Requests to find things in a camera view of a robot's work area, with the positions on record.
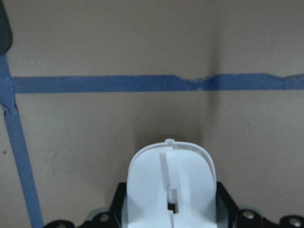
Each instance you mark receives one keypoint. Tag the black mousepad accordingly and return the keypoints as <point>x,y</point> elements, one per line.
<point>6,36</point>

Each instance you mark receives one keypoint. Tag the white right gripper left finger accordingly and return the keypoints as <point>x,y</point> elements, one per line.
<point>147,189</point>

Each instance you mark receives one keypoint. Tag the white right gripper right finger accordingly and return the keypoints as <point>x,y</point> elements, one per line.
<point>192,185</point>

